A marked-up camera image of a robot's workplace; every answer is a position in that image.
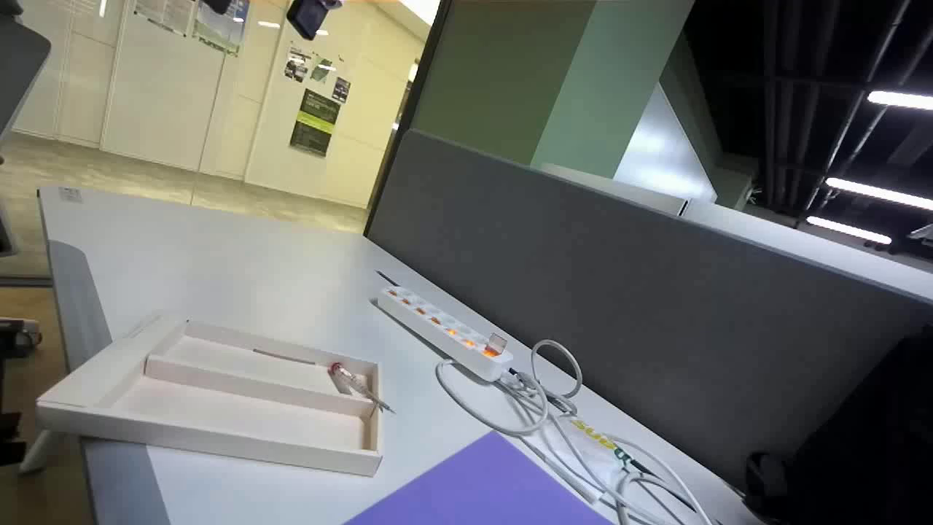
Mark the pale wooden divided tray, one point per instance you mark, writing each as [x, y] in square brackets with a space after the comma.
[244, 413]

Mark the white power strip orange switches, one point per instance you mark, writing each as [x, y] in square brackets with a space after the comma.
[440, 329]

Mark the dark hanging object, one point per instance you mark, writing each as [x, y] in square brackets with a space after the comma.
[311, 15]

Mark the small wall notice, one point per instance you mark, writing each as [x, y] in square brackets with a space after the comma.
[342, 90]
[300, 66]
[321, 71]

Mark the clear screwdriver with red cap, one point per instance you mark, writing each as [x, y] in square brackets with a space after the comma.
[342, 375]

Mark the blue-purple mat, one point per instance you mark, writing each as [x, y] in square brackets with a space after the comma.
[486, 486]

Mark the black stand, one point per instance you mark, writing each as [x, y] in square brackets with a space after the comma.
[14, 340]

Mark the green and black poster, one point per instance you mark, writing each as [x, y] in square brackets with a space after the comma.
[313, 120]

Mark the grey desk partition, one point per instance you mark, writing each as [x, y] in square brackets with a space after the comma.
[631, 294]

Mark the large wall poster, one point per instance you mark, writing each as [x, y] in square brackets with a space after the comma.
[221, 25]

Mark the dark grey panel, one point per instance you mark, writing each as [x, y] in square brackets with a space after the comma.
[20, 69]

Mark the ceiling strip light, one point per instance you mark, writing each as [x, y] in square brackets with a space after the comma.
[846, 231]
[900, 100]
[875, 193]

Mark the green pillar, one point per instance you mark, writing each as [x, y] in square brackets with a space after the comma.
[545, 77]

